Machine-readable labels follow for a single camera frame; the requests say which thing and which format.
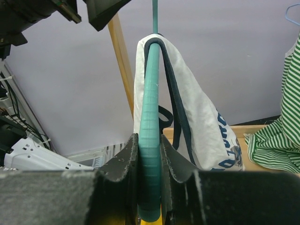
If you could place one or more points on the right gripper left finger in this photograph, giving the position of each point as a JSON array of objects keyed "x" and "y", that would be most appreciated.
[{"x": 105, "y": 196}]

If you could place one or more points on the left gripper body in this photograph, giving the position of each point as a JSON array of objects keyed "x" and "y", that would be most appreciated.
[{"x": 18, "y": 15}]

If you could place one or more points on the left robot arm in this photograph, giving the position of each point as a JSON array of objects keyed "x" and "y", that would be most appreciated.
[{"x": 26, "y": 154}]

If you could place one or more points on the light blue wire hanger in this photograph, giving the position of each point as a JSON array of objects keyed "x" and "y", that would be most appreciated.
[{"x": 292, "y": 14}]

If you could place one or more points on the wooden clothes rack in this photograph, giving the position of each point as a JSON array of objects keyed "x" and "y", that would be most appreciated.
[{"x": 120, "y": 50}]

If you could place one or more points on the teal plastic hanger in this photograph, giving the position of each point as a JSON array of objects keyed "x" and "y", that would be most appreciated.
[{"x": 146, "y": 123}]

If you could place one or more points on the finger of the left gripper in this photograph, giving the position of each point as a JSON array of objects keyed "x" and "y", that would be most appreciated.
[{"x": 100, "y": 12}]

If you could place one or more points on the white tank top navy trim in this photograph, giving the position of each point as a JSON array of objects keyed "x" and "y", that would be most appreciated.
[{"x": 201, "y": 135}]

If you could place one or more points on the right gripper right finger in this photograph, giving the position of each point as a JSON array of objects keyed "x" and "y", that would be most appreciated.
[{"x": 190, "y": 196}]

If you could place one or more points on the green striped tank top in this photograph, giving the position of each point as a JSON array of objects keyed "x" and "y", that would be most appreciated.
[{"x": 277, "y": 146}]

